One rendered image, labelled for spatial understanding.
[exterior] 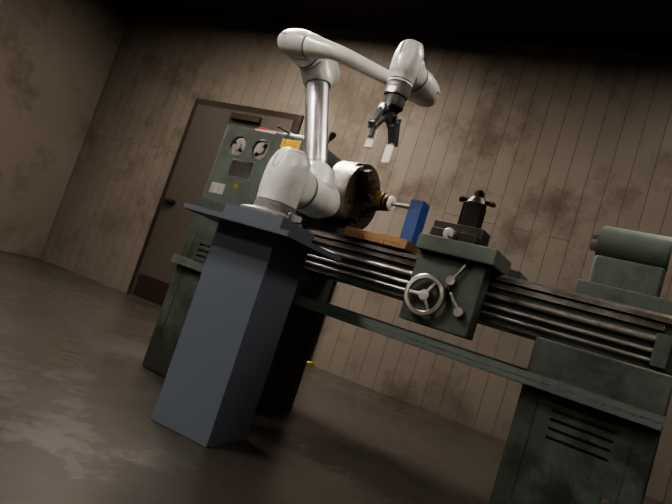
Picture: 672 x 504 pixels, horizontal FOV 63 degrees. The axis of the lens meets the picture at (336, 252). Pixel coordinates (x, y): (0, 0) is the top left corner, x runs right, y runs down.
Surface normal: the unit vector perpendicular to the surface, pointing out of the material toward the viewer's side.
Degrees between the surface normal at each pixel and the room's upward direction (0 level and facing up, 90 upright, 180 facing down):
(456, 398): 90
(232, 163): 90
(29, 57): 90
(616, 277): 90
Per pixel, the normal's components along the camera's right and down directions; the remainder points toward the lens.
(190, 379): -0.38, -0.21
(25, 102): 0.87, 0.25
